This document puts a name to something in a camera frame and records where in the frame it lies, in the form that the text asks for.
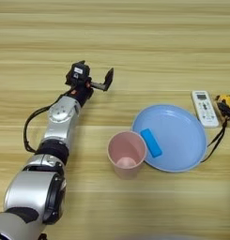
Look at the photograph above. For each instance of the white remote control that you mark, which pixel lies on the white remote control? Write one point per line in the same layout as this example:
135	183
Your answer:
205	109

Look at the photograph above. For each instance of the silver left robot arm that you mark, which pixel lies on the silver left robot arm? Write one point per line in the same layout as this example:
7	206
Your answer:
58	125

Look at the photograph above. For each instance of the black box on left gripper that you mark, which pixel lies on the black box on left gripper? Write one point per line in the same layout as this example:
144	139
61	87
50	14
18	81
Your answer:
77	73

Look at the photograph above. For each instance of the light blue round plate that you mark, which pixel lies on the light blue round plate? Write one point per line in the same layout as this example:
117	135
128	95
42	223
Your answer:
179	140

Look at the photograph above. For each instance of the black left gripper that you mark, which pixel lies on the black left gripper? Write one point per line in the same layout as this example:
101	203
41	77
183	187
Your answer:
83	93

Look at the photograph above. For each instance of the small blue rectangular block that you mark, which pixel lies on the small blue rectangular block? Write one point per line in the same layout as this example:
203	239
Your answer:
151	142

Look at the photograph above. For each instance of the pink plastic cup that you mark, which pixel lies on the pink plastic cup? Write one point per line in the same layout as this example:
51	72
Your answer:
127	165

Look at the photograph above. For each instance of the yellow and black tool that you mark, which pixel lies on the yellow and black tool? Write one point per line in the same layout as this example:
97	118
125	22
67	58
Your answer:
227	104

